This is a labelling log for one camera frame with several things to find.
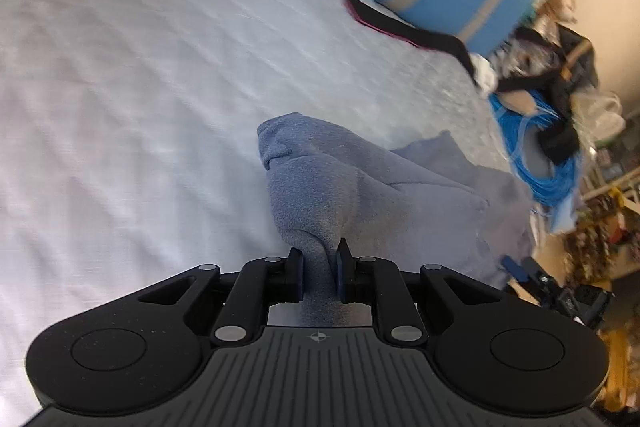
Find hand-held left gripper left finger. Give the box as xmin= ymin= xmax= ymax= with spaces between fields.
xmin=137 ymin=247 xmax=306 ymax=348

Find cluttered shelf unit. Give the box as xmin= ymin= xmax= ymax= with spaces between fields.
xmin=570 ymin=147 xmax=640 ymax=278

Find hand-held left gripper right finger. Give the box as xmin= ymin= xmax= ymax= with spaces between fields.
xmin=335 ymin=238 xmax=501 ymax=348

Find brown teddy bear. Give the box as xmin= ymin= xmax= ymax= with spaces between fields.
xmin=535 ymin=0 xmax=578 ymax=25

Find white sock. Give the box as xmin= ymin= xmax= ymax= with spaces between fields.
xmin=470 ymin=54 xmax=500 ymax=98

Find blue cable coil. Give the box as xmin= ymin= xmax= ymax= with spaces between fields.
xmin=489 ymin=89 xmax=583 ymax=208

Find black strap with pink edge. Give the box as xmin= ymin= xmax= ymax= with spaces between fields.
xmin=341 ymin=0 xmax=476 ymax=75

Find tan plush toy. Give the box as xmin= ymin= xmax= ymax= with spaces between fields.
xmin=500 ymin=89 xmax=538 ymax=114

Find quilted grey bedspread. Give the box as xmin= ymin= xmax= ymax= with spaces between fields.
xmin=0 ymin=0 xmax=546 ymax=427

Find blue-grey fleece pants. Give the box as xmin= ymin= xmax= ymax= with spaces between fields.
xmin=256 ymin=112 xmax=538 ymax=328

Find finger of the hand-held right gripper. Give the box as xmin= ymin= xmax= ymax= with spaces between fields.
xmin=500 ymin=254 xmax=531 ymax=283

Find black bag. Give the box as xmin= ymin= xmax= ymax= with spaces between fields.
xmin=495 ymin=24 xmax=601 ymax=165

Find clear plastic bag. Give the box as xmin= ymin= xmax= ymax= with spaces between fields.
xmin=575 ymin=92 xmax=626 ymax=148

